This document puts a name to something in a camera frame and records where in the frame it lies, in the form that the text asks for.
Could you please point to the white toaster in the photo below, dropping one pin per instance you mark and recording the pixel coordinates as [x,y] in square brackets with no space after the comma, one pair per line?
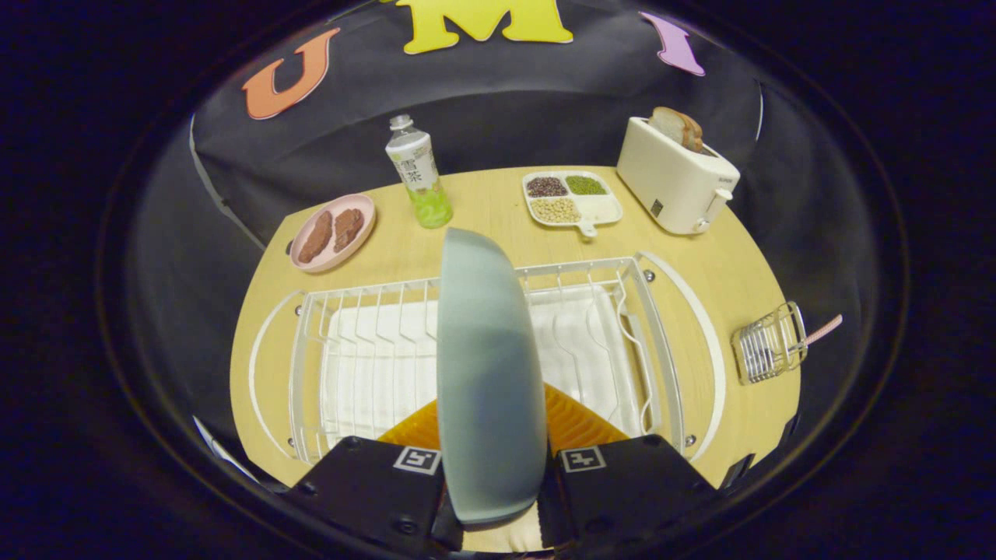
[669,183]

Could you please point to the grey-blue plate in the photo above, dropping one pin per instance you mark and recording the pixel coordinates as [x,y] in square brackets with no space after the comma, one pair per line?
[490,373]

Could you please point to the pink plate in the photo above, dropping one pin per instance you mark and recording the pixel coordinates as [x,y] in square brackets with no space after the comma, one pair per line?
[327,260]

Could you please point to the bread slice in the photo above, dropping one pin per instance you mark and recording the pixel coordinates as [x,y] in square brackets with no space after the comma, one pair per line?
[677,126]

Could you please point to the black backdrop cloth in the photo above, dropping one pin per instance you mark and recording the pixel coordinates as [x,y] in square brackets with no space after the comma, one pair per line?
[506,109]

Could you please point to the green tea bottle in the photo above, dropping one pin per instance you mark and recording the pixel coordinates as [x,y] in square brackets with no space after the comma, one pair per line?
[420,179]

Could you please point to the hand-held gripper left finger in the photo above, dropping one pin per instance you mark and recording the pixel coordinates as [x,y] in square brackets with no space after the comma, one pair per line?
[366,490]

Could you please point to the white divided bean tray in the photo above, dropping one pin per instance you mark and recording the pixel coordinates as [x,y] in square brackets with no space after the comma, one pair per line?
[599,208]

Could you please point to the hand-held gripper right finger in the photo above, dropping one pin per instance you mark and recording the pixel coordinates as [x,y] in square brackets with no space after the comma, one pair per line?
[630,490]

